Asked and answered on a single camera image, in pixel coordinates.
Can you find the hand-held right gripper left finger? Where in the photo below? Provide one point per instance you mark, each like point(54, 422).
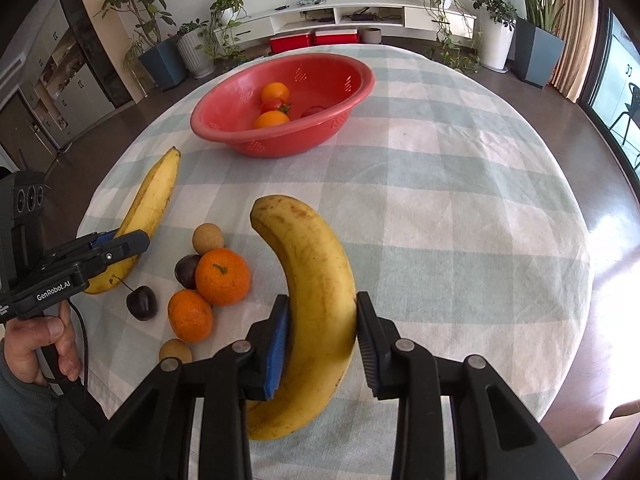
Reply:
point(277, 355)

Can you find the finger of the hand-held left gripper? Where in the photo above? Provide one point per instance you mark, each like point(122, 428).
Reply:
point(97, 240)
point(125, 247)

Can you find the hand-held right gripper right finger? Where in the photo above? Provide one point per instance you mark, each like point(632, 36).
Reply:
point(367, 355)

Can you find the large straight banana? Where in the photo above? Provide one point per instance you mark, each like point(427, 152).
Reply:
point(150, 200)

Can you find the dark plum with stem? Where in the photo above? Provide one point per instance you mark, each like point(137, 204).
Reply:
point(141, 302)

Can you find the round brown kiwi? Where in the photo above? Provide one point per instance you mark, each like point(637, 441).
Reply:
point(175, 351)
point(207, 238)

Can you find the small curved banana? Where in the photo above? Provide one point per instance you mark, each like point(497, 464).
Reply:
point(310, 270)

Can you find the small mandarin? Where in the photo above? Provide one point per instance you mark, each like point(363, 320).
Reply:
point(275, 91)
point(190, 316)

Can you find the mandarin with green stem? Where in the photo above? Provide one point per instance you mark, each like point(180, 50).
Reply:
point(222, 276)

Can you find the large orange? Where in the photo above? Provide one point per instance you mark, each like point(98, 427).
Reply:
point(271, 120)

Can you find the red tomato with stem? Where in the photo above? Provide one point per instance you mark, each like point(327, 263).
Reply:
point(274, 106)

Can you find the red colander bowl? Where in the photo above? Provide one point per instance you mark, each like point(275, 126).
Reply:
point(320, 135)

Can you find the person's left forearm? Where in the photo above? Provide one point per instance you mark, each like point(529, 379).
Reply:
point(30, 425)

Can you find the person's left hand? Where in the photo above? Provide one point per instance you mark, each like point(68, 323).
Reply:
point(25, 345)

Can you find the checked tablecloth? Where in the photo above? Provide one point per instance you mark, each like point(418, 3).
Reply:
point(450, 210)

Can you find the tall plant in blue pot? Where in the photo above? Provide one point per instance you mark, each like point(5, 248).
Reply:
point(162, 67)

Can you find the plant in white ribbed pot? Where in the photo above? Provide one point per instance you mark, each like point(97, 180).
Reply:
point(195, 55)

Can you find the beige seat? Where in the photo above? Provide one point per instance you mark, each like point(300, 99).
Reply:
point(610, 430)

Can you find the red storage box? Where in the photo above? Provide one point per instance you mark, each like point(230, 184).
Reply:
point(290, 42)
point(336, 37)

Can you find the grey empty flower pot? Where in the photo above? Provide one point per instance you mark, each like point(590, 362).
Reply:
point(371, 36)

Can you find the black set-top box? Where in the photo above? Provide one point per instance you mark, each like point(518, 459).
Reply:
point(361, 16)

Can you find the bushy plant in white pot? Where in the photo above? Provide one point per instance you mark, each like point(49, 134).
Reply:
point(495, 45)

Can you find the white television console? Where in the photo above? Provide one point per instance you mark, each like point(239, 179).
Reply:
point(435, 20)

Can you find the large-leaf plant in dark pot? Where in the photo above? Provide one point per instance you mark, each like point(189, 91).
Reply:
point(537, 55)

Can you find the black balcony chair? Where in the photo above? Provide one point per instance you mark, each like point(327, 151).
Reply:
point(627, 110)

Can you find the sliding glass door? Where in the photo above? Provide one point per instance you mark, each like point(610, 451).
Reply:
point(615, 70)

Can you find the beige curtain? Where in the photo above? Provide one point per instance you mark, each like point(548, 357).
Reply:
point(575, 35)

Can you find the wall cabinet unit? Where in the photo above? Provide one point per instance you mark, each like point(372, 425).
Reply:
point(65, 85)

